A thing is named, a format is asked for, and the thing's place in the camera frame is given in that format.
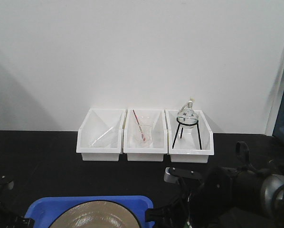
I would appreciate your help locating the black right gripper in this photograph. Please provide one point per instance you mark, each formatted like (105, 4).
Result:
(198, 203)

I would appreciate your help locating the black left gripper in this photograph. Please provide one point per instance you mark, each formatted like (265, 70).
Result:
(9, 219)

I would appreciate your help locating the blue plastic tray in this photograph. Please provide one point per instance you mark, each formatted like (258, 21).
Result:
(45, 210)

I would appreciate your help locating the beige plate with black rim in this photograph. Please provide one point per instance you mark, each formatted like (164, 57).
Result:
(97, 214)

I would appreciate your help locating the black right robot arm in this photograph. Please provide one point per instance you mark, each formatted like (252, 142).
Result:
(259, 191)

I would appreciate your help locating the right white storage bin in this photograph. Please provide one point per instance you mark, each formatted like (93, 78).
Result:
(186, 149)

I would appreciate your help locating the white storage bin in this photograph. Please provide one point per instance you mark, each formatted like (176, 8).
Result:
(159, 145)
(95, 123)
(186, 149)

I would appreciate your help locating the glass alcohol lamp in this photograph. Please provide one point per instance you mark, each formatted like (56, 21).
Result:
(186, 116)

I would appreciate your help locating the red white striped stirrer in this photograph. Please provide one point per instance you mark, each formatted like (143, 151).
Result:
(142, 133)

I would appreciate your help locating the middle white storage bin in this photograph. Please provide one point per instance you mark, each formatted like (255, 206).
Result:
(159, 145)

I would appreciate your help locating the clear glass beaker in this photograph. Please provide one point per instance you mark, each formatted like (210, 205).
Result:
(147, 127)

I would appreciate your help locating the clear glass rod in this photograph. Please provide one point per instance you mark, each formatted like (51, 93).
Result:
(107, 139)

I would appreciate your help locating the left white storage bin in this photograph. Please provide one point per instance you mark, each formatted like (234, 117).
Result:
(95, 123)

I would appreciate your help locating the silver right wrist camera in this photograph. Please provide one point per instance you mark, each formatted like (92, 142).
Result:
(172, 175)

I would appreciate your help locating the black wire tripod stand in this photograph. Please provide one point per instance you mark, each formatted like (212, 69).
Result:
(199, 135)

